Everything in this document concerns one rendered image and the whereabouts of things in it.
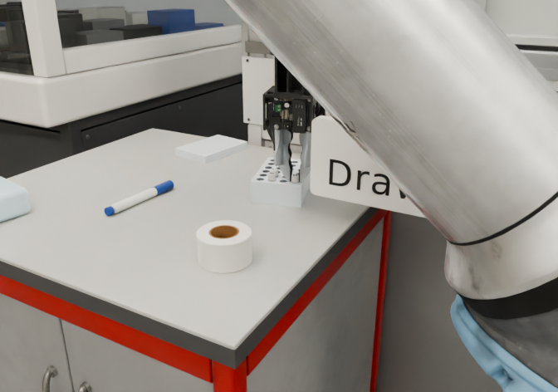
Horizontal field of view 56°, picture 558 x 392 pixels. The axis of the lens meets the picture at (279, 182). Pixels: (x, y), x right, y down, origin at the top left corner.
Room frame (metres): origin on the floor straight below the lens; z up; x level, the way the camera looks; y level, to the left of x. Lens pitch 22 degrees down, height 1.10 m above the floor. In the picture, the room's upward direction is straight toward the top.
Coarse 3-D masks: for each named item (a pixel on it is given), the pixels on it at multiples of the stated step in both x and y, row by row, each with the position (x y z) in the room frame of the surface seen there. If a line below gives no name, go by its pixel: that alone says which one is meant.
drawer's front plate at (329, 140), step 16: (320, 128) 0.67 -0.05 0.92; (336, 128) 0.65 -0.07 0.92; (320, 144) 0.67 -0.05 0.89; (336, 144) 0.65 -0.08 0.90; (352, 144) 0.64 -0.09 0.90; (320, 160) 0.67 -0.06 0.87; (352, 160) 0.64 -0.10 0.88; (368, 160) 0.63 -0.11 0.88; (320, 176) 0.66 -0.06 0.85; (336, 176) 0.65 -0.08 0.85; (352, 176) 0.64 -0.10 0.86; (368, 176) 0.63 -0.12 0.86; (320, 192) 0.66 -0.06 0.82; (336, 192) 0.65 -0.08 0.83; (352, 192) 0.64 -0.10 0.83; (368, 192) 0.63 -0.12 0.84; (384, 208) 0.62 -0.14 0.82; (400, 208) 0.61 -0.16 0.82; (416, 208) 0.60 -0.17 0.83
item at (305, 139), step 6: (306, 132) 0.74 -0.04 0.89; (300, 138) 0.77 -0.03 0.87; (306, 138) 0.74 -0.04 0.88; (306, 144) 0.74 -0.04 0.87; (306, 150) 0.73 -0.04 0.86; (300, 156) 0.77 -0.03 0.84; (306, 156) 0.73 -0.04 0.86; (306, 162) 0.73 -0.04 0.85; (300, 168) 0.77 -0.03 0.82; (306, 168) 0.76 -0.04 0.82; (300, 174) 0.77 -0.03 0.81; (306, 174) 0.76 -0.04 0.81; (300, 180) 0.77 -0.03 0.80
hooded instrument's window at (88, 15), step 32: (0, 0) 1.12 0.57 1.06; (64, 0) 1.17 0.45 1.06; (96, 0) 1.25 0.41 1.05; (128, 0) 1.33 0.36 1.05; (160, 0) 1.43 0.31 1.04; (192, 0) 1.55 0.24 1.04; (0, 32) 1.13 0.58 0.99; (64, 32) 1.16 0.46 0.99; (96, 32) 1.24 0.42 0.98; (128, 32) 1.32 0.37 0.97; (160, 32) 1.43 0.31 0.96; (0, 64) 1.14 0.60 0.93
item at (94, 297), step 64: (64, 192) 0.82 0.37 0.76; (128, 192) 0.82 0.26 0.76; (192, 192) 0.82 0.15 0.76; (0, 256) 0.60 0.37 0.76; (64, 256) 0.60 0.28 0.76; (128, 256) 0.60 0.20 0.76; (192, 256) 0.60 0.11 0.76; (256, 256) 0.60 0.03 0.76; (320, 256) 0.60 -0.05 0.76; (384, 256) 0.90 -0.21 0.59; (0, 320) 0.66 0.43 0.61; (64, 320) 0.56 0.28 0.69; (128, 320) 0.49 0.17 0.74; (192, 320) 0.46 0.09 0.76; (256, 320) 0.46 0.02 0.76; (320, 320) 0.64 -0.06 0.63; (0, 384) 0.69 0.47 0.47; (64, 384) 0.60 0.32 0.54; (128, 384) 0.54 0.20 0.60; (192, 384) 0.49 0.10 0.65; (256, 384) 0.48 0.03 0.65; (320, 384) 0.65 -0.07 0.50
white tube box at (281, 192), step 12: (264, 168) 0.84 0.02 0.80; (276, 168) 0.84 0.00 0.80; (252, 180) 0.78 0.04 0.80; (264, 180) 0.78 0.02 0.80; (276, 180) 0.78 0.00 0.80; (252, 192) 0.77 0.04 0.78; (264, 192) 0.77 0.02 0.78; (276, 192) 0.76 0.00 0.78; (288, 192) 0.76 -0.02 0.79; (300, 192) 0.75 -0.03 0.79; (276, 204) 0.76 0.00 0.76; (288, 204) 0.76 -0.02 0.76; (300, 204) 0.75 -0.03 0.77
